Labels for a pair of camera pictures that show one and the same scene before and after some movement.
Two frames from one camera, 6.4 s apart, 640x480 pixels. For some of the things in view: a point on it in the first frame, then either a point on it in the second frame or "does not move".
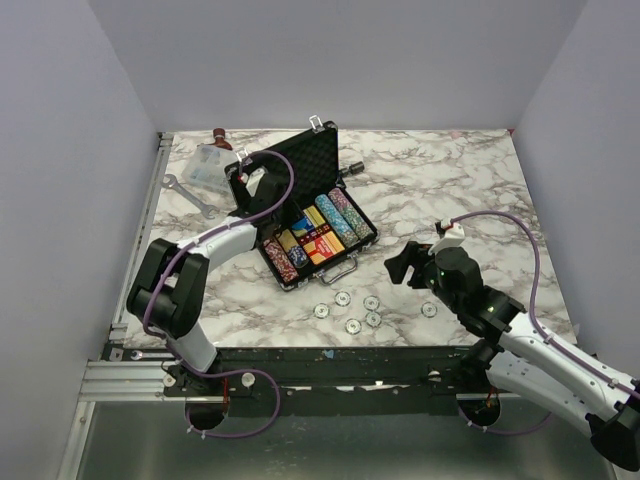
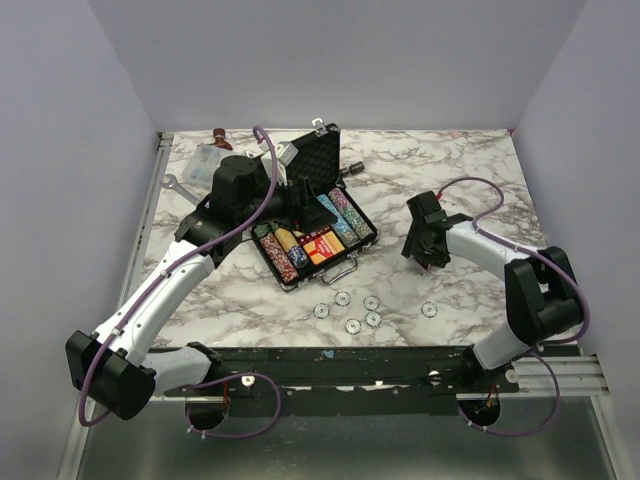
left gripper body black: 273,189 to 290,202
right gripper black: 414,254 to 411,247
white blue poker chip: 371,302 does not move
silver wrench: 206,209 does not move
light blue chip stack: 343,229 does not move
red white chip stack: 285,270 does not move
